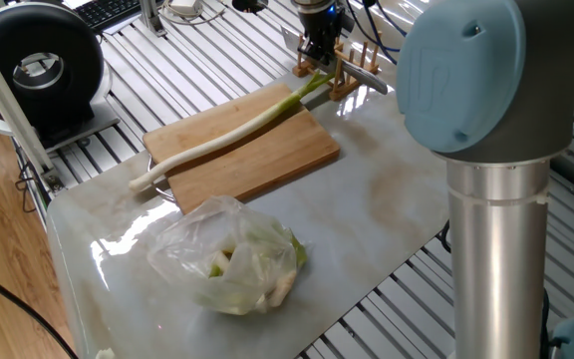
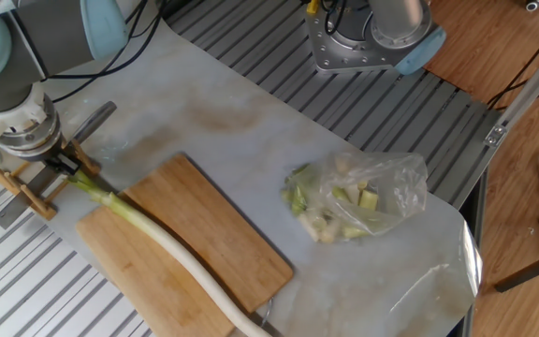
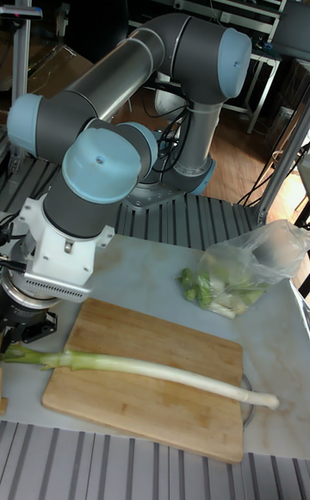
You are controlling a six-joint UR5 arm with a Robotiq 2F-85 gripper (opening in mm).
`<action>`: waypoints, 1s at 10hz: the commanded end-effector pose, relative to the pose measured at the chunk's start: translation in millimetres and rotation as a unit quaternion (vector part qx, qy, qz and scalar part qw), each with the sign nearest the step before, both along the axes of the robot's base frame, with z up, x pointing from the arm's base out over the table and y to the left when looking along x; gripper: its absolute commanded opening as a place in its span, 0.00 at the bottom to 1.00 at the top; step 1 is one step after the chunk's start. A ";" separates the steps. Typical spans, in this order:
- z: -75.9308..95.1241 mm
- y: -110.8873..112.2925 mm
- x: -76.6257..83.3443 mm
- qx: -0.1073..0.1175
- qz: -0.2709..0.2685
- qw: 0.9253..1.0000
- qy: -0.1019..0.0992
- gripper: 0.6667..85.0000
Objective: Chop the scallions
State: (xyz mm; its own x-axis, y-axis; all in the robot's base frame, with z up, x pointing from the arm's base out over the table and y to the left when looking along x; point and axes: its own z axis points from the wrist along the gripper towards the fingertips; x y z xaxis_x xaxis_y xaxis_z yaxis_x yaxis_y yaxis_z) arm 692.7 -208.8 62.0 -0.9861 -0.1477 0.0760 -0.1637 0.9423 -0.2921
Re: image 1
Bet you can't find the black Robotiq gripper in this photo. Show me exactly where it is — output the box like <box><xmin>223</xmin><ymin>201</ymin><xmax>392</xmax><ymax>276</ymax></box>
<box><xmin>296</xmin><ymin>4</ymin><xmax>347</xmax><ymax>68</ymax></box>

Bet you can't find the steel cleaver knife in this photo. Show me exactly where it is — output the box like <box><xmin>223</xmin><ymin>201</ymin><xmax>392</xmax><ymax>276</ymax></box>
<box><xmin>280</xmin><ymin>24</ymin><xmax>390</xmax><ymax>96</ymax></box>

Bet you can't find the plastic bag of chopped scallions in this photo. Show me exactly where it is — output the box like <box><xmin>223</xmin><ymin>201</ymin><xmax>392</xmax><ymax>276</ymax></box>
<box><xmin>145</xmin><ymin>194</ymin><xmax>309</xmax><ymax>316</ymax></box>

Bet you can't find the wooden peg rack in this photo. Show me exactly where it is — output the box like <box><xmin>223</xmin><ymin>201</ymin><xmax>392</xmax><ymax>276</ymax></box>
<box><xmin>291</xmin><ymin>33</ymin><xmax>383</xmax><ymax>103</ymax></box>

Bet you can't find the wooden cutting board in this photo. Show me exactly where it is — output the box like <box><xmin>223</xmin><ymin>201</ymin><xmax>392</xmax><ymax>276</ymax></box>
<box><xmin>142</xmin><ymin>82</ymin><xmax>342</xmax><ymax>215</ymax></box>

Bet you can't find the long whole scallion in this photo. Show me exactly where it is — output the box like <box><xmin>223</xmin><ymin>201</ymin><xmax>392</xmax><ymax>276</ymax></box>
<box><xmin>128</xmin><ymin>71</ymin><xmax>337</xmax><ymax>193</ymax></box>

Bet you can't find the metal hanging loop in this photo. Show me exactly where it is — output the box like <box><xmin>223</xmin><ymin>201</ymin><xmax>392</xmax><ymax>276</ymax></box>
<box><xmin>145</xmin><ymin>154</ymin><xmax>176</xmax><ymax>203</ymax></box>

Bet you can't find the black keyboard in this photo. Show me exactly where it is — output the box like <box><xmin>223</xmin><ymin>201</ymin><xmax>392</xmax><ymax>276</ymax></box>
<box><xmin>72</xmin><ymin>0</ymin><xmax>144</xmax><ymax>34</ymax></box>

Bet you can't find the short aluminium post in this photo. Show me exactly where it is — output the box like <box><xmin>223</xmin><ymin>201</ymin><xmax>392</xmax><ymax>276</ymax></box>
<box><xmin>139</xmin><ymin>0</ymin><xmax>167</xmax><ymax>37</ymax></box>

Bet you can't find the grey fan base plate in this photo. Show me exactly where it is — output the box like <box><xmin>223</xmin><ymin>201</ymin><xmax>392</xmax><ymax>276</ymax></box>
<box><xmin>0</xmin><ymin>62</ymin><xmax>122</xmax><ymax>151</ymax></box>

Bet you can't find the long aluminium frame bar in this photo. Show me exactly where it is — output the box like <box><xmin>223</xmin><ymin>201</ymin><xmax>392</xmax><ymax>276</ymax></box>
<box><xmin>0</xmin><ymin>19</ymin><xmax>67</xmax><ymax>193</ymax></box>

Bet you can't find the black floor cable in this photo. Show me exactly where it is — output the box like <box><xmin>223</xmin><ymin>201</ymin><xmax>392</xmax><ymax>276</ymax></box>
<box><xmin>0</xmin><ymin>253</ymin><xmax>79</xmax><ymax>359</ymax></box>

